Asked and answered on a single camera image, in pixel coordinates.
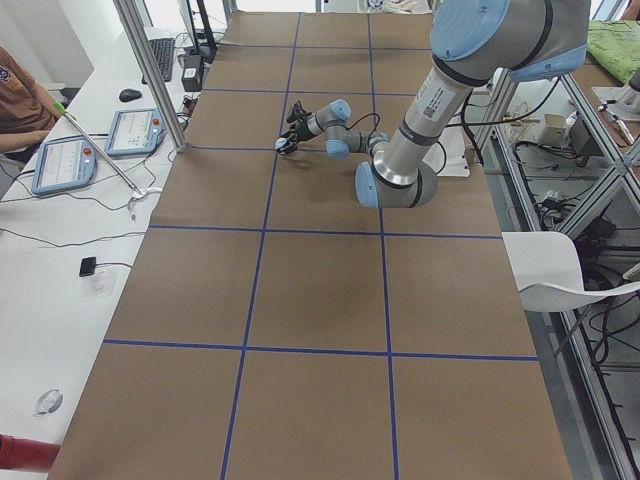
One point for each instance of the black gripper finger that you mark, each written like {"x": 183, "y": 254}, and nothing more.
{"x": 290, "y": 133}
{"x": 292, "y": 143}

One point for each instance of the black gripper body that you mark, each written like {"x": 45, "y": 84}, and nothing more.
{"x": 301, "y": 128}

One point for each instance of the light blue call bell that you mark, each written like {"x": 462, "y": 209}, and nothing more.
{"x": 280, "y": 147}

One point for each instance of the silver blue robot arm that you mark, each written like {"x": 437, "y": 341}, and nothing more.
{"x": 470, "y": 40}

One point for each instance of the black power adapter box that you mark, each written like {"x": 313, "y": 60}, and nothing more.
{"x": 192, "y": 74}

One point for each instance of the black keyboard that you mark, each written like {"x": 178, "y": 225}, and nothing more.
{"x": 163, "y": 51}

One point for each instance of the right teach pendant tablet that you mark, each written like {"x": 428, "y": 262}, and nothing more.
{"x": 135, "y": 132}

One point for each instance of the teach pendant tablet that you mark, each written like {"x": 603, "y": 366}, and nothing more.
{"x": 135, "y": 132}
{"x": 63, "y": 165}

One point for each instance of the metal grabber stick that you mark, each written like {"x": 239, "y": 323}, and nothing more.
{"x": 138, "y": 194}

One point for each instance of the black computer mouse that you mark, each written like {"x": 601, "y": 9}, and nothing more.
{"x": 128, "y": 95}

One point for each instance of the left teach pendant tablet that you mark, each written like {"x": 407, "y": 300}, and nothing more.
{"x": 63, "y": 165}

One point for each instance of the small black square device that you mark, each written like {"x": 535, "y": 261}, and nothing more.
{"x": 87, "y": 266}

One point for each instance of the person in brown shirt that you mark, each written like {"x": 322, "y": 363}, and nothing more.
{"x": 28, "y": 110}

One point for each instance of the green cloth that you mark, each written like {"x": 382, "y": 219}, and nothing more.
{"x": 615, "y": 46}

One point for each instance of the clear plastic bag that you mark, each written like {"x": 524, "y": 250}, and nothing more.
{"x": 48, "y": 403}

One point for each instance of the red object at edge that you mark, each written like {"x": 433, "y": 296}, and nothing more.
{"x": 20, "y": 454}

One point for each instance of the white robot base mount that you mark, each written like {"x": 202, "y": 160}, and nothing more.
{"x": 447, "y": 157}

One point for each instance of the aluminium frame post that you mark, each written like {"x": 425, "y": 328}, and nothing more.
{"x": 134, "y": 29}

